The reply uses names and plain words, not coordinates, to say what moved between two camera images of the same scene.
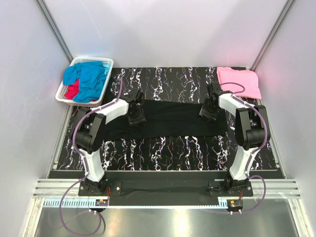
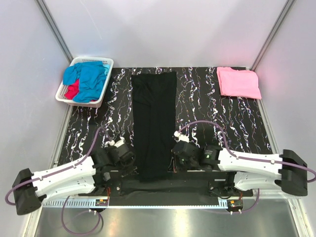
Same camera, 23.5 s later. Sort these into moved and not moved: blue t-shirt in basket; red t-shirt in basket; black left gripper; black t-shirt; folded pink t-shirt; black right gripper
Moved: black right gripper; black t-shirt; black left gripper
Not moved: red t-shirt in basket; folded pink t-shirt; blue t-shirt in basket
